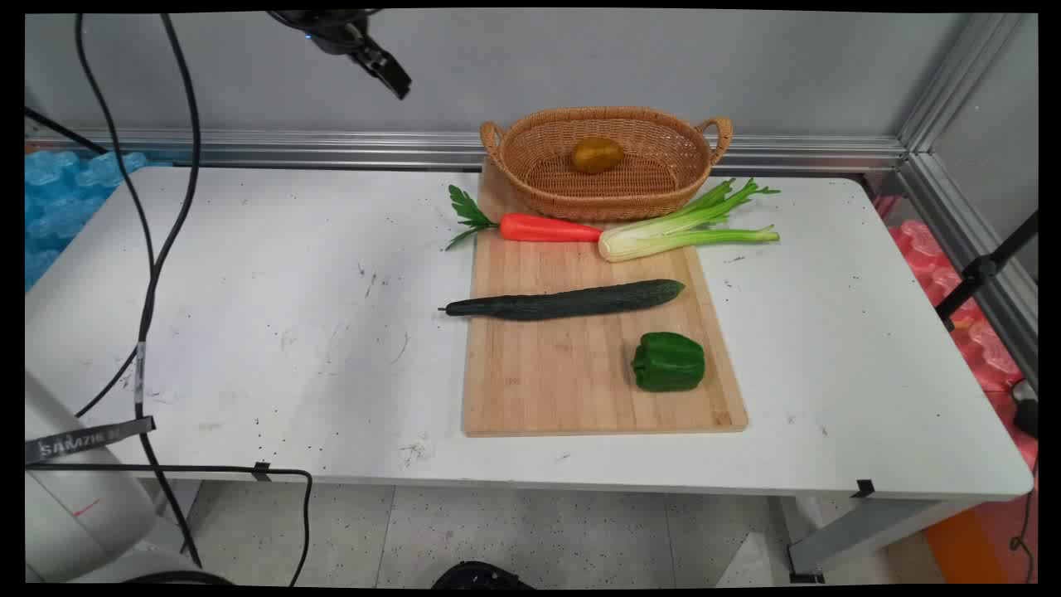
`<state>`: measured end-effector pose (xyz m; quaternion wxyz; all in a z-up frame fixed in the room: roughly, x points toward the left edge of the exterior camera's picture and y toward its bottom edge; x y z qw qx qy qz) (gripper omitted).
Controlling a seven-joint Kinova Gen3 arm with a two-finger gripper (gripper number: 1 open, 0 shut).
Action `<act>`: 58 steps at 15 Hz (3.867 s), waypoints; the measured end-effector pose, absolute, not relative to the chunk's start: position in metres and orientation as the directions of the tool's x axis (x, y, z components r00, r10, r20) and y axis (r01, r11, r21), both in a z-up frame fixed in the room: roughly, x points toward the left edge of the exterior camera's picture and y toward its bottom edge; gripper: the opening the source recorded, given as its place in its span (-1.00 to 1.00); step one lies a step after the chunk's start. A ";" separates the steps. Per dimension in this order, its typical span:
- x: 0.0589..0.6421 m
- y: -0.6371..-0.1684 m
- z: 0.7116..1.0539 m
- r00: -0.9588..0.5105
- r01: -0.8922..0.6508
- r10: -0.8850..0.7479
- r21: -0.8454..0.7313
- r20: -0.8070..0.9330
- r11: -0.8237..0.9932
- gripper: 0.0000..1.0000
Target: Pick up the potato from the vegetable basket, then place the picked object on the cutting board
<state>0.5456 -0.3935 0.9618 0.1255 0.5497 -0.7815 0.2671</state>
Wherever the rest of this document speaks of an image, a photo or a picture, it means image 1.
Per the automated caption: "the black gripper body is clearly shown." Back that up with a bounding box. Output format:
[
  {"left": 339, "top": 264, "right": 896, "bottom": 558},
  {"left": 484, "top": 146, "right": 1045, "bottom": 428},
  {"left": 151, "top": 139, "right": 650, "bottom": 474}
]
[{"left": 267, "top": 10, "right": 384, "bottom": 56}]

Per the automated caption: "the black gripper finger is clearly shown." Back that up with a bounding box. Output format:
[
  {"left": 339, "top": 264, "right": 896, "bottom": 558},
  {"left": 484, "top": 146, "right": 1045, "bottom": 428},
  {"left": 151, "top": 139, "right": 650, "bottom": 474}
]
[
  {"left": 358, "top": 35, "right": 413, "bottom": 90},
  {"left": 348, "top": 48, "right": 409, "bottom": 101}
]

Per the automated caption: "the brown potato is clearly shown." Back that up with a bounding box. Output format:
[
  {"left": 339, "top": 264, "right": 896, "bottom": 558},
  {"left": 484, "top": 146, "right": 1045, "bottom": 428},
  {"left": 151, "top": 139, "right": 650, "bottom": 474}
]
[{"left": 571, "top": 137, "right": 625, "bottom": 175}]

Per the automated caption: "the orange carrot with green leaves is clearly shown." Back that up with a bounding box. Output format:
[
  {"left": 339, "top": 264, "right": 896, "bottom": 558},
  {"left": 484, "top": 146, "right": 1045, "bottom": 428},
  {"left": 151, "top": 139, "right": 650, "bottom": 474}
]
[{"left": 444, "top": 185, "right": 603, "bottom": 251}]

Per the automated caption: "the woven wicker basket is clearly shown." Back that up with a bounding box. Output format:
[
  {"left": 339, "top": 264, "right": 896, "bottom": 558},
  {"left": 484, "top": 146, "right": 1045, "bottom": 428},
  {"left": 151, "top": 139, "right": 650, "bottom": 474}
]
[{"left": 480, "top": 106, "right": 734, "bottom": 222}]

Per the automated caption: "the black slanted rod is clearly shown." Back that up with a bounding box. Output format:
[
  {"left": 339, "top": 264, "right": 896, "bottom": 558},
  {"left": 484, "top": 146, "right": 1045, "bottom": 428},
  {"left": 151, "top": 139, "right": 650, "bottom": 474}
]
[{"left": 25, "top": 106, "right": 110, "bottom": 156}]

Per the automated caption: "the dark green cucumber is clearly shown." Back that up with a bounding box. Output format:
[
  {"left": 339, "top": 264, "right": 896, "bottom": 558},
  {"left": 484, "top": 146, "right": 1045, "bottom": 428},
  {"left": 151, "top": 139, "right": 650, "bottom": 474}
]
[{"left": 438, "top": 279, "right": 686, "bottom": 322}]

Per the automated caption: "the blue bubble wrap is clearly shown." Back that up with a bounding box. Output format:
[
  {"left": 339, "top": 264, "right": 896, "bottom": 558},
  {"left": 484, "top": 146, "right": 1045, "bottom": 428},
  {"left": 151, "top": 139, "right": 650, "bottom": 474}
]
[{"left": 25, "top": 149, "right": 150, "bottom": 291}]

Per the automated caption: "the pale green celery stalk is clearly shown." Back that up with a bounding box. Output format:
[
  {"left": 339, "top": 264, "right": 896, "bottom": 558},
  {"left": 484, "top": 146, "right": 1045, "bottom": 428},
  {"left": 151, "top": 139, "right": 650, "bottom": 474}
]
[{"left": 598, "top": 177, "right": 781, "bottom": 264}]

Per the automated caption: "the wooden cutting board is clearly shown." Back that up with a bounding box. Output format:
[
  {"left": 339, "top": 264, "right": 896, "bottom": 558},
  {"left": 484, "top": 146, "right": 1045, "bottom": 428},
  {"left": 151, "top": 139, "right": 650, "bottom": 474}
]
[{"left": 462, "top": 158, "right": 749, "bottom": 438}]

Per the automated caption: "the green bell pepper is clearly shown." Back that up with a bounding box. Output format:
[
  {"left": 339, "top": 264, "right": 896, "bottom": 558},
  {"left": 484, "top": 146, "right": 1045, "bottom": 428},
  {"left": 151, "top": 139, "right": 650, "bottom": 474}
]
[{"left": 631, "top": 332, "right": 706, "bottom": 393}]

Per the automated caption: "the black round object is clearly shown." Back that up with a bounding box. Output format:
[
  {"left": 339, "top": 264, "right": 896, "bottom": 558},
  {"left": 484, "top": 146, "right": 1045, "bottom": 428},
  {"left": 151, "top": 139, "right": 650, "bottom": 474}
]
[{"left": 431, "top": 561, "right": 535, "bottom": 590}]

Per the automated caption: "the black tripod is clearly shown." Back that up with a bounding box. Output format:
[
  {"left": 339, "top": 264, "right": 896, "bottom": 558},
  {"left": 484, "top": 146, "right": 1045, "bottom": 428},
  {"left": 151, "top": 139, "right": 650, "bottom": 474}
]
[{"left": 935, "top": 211, "right": 1039, "bottom": 332}]

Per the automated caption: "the pink bubble wrap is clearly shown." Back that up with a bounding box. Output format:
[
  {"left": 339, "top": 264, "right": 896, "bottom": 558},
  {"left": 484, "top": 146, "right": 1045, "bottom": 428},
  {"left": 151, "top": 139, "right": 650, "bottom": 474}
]
[{"left": 872, "top": 195, "right": 1039, "bottom": 469}]

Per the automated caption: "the grey table leg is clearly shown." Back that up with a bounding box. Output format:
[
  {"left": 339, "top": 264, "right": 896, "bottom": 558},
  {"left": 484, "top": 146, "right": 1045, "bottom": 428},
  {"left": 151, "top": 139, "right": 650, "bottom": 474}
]
[{"left": 786, "top": 496, "right": 989, "bottom": 583}]

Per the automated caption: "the horizontal aluminium frame rail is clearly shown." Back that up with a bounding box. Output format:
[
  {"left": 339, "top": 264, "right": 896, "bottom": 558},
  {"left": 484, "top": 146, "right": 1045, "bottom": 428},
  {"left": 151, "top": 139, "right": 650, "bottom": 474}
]
[{"left": 25, "top": 127, "right": 909, "bottom": 176}]

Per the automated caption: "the thin black cable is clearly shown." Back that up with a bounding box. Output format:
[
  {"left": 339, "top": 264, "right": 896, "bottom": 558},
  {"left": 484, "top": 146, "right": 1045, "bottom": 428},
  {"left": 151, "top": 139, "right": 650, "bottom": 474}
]
[{"left": 75, "top": 12, "right": 158, "bottom": 420}]

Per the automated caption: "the thick black cable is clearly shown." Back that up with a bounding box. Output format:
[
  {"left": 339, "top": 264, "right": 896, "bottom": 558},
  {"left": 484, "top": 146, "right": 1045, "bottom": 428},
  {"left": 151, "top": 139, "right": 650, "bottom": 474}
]
[{"left": 135, "top": 12, "right": 204, "bottom": 570}]

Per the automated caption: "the black cable along table edge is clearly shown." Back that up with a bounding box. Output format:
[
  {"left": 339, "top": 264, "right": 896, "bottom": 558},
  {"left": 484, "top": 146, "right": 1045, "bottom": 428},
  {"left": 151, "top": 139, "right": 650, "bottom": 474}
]
[{"left": 25, "top": 463, "right": 314, "bottom": 588}]

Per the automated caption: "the grey printed strap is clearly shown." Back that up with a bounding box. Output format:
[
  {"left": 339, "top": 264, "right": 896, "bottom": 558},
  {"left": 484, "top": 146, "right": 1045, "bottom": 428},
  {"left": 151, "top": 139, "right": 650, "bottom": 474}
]
[{"left": 25, "top": 416, "right": 157, "bottom": 465}]

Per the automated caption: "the upright aluminium frame post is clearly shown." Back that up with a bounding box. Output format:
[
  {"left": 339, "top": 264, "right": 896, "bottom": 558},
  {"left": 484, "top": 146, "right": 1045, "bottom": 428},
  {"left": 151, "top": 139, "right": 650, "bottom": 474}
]
[{"left": 899, "top": 12, "right": 1029, "bottom": 154}]

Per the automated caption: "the slanted aluminium frame rail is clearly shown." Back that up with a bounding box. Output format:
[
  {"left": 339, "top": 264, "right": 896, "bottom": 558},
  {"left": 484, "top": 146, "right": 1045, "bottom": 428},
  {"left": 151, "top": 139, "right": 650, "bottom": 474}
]
[{"left": 895, "top": 152, "right": 1039, "bottom": 391}]

